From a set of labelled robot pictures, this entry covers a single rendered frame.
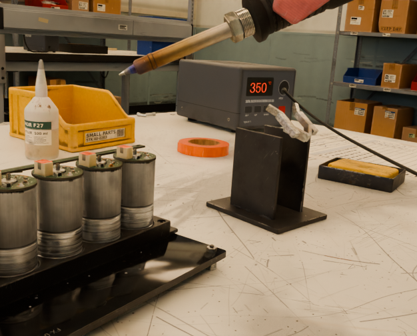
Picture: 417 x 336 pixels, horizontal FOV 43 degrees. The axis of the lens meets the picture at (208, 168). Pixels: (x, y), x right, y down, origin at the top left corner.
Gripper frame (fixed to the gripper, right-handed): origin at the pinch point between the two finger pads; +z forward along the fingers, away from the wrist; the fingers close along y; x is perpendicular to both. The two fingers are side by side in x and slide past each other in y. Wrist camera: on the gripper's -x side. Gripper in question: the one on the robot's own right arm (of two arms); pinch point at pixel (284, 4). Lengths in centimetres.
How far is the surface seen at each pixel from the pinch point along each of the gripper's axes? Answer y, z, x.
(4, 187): 4.1, 14.2, -7.3
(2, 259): 4.4, 17.1, -5.9
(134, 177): -1.6, 12.2, -1.7
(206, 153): -29.7, 11.8, 8.7
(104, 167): 0.1, 12.2, -3.7
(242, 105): -44.5, 4.8, 13.6
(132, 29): -293, -2, 3
